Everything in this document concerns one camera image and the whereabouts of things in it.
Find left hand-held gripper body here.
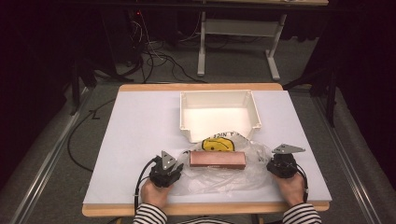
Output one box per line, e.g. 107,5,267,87
148,150,183,189

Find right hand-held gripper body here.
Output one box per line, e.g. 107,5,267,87
266,143,306,179

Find brown rectangular box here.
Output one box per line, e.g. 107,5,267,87
189,150,247,170

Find clear plastic bag yellow face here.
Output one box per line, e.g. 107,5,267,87
172,130,275,197

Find white plastic bin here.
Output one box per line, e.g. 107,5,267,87
179,90,262,144

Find person's left hand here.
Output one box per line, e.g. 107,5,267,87
139,178,172,209

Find person's right hand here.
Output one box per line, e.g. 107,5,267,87
274,172,305,207

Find wooden table with white top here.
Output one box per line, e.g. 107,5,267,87
81,82,332,217

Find black metal stand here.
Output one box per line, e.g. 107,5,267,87
69,57,134,116
282,66,339,128

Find left hand-held gripper black cable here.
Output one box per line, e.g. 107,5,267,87
134,157,162,216

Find hand-held gripper black cable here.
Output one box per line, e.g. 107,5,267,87
134,157,162,216
295,163,309,203

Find right hand-held gripper black cable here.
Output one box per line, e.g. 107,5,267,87
295,163,309,203

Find metal floor rail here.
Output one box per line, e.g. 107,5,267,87
10,87,94,224
312,96,375,224

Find long black floor cable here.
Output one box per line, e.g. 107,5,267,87
66,97,117,173

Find tangle of floor cables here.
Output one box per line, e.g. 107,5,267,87
129,10,208,84

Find white metal desk frame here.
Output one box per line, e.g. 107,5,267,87
196,0,330,82

